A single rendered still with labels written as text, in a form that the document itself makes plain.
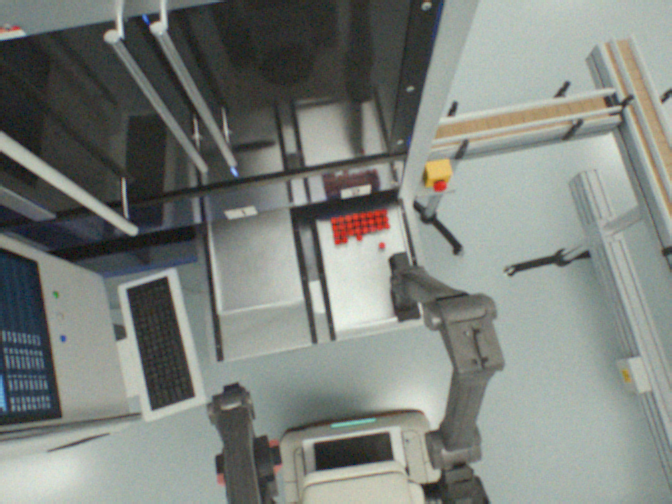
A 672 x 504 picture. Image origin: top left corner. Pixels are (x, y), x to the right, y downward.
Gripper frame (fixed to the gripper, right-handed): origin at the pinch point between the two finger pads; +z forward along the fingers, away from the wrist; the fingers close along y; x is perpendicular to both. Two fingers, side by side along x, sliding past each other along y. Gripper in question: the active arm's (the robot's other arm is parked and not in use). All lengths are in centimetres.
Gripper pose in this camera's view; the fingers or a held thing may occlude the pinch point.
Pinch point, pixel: (404, 313)
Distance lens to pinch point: 143.2
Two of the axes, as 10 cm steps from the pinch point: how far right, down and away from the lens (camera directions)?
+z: 0.8, 4.5, 8.9
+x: -9.8, 1.8, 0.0
